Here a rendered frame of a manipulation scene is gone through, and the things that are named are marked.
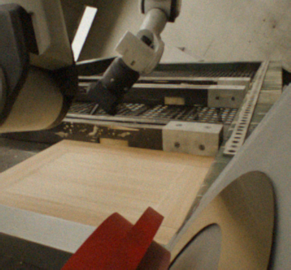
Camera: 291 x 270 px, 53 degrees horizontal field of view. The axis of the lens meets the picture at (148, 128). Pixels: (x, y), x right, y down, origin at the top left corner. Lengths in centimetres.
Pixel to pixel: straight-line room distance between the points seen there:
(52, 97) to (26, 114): 4
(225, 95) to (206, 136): 48
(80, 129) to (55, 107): 41
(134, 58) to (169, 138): 27
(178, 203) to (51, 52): 30
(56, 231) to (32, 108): 17
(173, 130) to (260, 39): 515
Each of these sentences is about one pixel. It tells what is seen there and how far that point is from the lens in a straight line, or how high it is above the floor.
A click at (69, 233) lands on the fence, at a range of 41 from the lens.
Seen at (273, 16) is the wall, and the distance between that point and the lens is 576.
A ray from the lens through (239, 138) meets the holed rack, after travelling 65.
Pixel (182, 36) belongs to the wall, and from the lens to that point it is 593.
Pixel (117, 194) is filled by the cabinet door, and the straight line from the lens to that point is 52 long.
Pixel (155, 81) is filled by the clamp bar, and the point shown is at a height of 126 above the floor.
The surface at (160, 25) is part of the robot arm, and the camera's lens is 95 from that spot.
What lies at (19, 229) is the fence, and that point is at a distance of 44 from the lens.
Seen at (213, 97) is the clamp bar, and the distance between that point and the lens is 110.
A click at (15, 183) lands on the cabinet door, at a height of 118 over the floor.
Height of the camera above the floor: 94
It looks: 10 degrees up
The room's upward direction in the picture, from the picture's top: 56 degrees counter-clockwise
